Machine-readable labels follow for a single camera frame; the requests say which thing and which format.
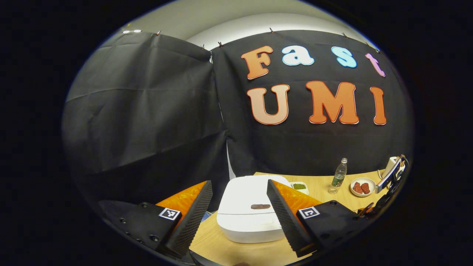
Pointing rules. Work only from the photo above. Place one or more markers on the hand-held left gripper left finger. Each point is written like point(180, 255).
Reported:
point(196, 218)

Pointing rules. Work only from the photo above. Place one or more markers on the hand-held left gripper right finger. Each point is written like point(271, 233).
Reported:
point(284, 218)

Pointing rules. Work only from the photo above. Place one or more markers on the white rice cooker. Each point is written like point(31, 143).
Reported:
point(244, 207)

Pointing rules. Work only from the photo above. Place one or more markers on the white toaster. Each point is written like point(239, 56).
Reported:
point(388, 167)

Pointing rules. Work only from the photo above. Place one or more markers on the red meat piece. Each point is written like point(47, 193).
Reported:
point(366, 188)
point(357, 187)

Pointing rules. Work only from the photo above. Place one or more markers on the white round plate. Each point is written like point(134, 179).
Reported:
point(363, 180)

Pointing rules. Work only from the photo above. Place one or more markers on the white sectioned grain dish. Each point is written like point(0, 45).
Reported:
point(299, 186)

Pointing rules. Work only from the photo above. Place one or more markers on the clear plastic water bottle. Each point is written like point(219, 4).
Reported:
point(338, 179)

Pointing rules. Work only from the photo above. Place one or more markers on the ceiling light panel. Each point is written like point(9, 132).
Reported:
point(132, 31)

